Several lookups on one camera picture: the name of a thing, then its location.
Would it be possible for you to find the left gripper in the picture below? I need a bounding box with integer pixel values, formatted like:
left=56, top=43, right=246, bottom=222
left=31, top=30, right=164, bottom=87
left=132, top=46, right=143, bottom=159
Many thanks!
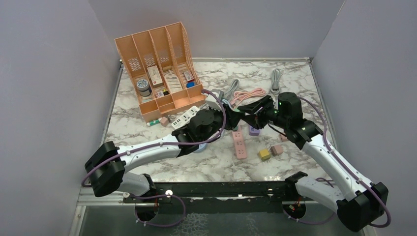
left=199, top=103, right=243, bottom=144

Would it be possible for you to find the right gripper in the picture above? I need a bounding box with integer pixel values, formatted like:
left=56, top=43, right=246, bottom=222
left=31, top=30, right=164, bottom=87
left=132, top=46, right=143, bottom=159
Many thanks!
left=238, top=95, right=289, bottom=129

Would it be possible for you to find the yellow usb charger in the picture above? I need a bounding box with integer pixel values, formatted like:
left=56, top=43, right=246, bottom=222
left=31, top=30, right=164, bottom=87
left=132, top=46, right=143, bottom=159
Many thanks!
left=258, top=149, right=271, bottom=161

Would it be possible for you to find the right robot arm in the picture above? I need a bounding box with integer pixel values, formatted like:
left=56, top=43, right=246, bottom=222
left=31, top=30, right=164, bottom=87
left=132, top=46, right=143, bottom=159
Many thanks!
left=238, top=92, right=392, bottom=232

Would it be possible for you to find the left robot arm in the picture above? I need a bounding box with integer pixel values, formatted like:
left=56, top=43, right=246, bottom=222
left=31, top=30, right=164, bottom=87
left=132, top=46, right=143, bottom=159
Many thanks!
left=85, top=106, right=245, bottom=197

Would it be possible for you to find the purple power strip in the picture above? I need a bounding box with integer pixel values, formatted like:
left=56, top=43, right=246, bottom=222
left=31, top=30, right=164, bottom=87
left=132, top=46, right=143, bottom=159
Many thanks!
left=248, top=126, right=261, bottom=136

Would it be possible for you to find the pink power strip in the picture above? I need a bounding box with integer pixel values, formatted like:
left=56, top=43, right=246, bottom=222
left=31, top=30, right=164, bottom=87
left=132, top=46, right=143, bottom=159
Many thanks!
left=232, top=126, right=247, bottom=160

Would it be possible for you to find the pink usb charger upper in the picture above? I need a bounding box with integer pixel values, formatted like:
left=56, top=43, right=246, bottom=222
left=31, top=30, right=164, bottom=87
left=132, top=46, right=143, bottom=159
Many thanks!
left=280, top=134, right=288, bottom=142

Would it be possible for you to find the pink usb charger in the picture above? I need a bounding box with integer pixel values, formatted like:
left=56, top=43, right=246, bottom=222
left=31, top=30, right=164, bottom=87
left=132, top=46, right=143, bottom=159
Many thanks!
left=270, top=145, right=284, bottom=156
left=280, top=134, right=288, bottom=142

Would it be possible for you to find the round blue power strip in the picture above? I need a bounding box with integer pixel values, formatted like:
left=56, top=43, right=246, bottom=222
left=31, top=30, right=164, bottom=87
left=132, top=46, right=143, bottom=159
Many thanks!
left=194, top=143, right=207, bottom=153

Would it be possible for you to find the pink usb charger lower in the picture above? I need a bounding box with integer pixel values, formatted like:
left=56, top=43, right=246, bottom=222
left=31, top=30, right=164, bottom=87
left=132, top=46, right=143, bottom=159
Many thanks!
left=270, top=145, right=284, bottom=156

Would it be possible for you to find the white power strip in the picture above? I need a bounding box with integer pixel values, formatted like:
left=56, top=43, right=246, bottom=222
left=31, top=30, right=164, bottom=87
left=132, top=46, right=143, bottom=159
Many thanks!
left=171, top=106, right=200, bottom=129

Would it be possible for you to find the white red box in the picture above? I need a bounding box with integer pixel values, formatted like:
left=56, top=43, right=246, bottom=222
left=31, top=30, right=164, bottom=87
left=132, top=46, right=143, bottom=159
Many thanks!
left=147, top=65, right=163, bottom=88

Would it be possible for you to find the orange desk file organizer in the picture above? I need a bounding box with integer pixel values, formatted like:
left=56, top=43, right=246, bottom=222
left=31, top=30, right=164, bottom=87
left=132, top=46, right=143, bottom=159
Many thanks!
left=115, top=22, right=206, bottom=122

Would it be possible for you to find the round tin in organizer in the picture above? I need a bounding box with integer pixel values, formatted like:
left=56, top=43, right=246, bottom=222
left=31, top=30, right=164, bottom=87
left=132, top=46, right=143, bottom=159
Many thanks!
left=136, top=79, right=151, bottom=96

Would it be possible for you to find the coiled pink cable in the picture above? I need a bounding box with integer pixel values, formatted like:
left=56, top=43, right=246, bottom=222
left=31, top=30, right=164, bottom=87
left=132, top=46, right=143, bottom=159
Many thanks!
left=229, top=88, right=267, bottom=107

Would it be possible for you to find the grey cable bundle left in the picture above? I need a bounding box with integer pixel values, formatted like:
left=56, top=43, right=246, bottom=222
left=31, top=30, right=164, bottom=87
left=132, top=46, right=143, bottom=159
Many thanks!
left=223, top=79, right=240, bottom=102

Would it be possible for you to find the grey cable bundle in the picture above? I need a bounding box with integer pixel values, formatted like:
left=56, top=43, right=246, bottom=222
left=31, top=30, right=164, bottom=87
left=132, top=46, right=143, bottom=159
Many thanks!
left=223, top=79, right=240, bottom=102
left=270, top=68, right=283, bottom=96

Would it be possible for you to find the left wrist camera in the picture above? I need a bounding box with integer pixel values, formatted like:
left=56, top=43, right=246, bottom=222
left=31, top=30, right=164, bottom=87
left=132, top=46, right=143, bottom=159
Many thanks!
left=206, top=89, right=224, bottom=111

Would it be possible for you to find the grey cable bundle right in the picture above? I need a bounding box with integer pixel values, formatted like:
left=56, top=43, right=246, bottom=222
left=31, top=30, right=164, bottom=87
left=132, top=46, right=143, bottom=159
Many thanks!
left=270, top=68, right=283, bottom=96

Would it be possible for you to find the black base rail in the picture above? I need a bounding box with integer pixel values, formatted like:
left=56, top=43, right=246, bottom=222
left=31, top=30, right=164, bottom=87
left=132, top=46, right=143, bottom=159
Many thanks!
left=123, top=181, right=300, bottom=214

